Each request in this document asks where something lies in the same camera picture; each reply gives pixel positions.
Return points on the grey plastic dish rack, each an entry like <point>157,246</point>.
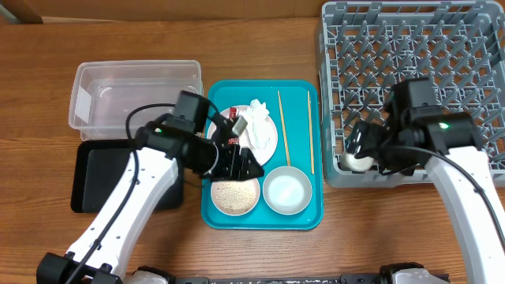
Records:
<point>363,48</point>

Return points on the white paper napkin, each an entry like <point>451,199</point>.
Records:
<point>258,127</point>

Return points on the grey bowl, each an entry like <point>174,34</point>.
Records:
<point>287,190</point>

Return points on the right wooden chopstick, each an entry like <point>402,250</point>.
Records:
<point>311,144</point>

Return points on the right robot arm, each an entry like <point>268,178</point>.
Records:
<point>449,147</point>

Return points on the teal plastic serving tray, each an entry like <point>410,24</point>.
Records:
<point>230,93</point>

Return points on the large white round plate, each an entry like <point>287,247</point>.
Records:
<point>262,156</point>

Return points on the wooden chopstick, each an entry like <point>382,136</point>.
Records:
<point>285,141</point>
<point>311,144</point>

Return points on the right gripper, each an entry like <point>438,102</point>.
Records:
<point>371,131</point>

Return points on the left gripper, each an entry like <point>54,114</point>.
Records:
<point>231,168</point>

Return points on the white cup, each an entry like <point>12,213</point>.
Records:
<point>350,162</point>

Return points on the clear plastic waste bin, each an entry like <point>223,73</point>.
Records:
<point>104,93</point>

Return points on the black rectangular tray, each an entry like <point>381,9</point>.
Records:
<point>99,166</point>

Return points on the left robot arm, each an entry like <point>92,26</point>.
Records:
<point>186,138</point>

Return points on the pile of rice grains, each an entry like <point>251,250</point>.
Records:
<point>235,198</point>

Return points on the red sauce packet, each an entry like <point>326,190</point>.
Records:
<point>233,117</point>

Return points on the left wooden chopstick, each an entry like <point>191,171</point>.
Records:
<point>285,141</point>

